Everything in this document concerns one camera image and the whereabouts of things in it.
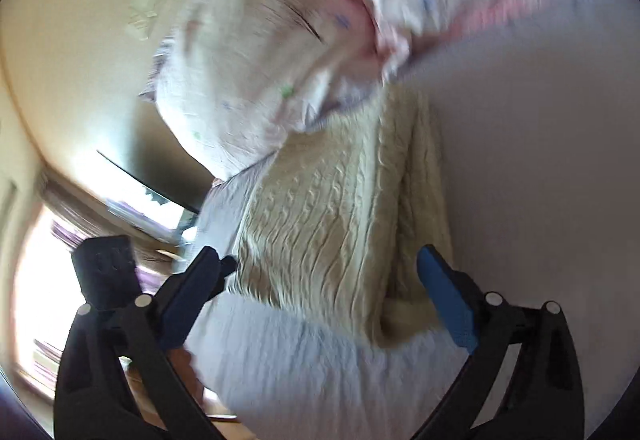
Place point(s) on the cream wall ornament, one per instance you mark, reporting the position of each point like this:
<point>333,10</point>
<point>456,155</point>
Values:
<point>146,5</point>

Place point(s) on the black television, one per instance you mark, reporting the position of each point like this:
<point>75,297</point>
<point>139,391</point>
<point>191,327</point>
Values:
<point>160,192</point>

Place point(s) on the white pillow with small print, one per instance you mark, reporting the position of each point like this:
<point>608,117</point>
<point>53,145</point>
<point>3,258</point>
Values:
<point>250,70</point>

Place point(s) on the window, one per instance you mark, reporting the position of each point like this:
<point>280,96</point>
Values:
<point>45,280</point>

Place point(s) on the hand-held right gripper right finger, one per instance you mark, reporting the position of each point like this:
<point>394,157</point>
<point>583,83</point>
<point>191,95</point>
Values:
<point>447,300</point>

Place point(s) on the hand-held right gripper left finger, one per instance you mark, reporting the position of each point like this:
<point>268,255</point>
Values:
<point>182,302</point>

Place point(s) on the white bed sheet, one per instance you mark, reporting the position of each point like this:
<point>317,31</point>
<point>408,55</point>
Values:
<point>525,145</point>

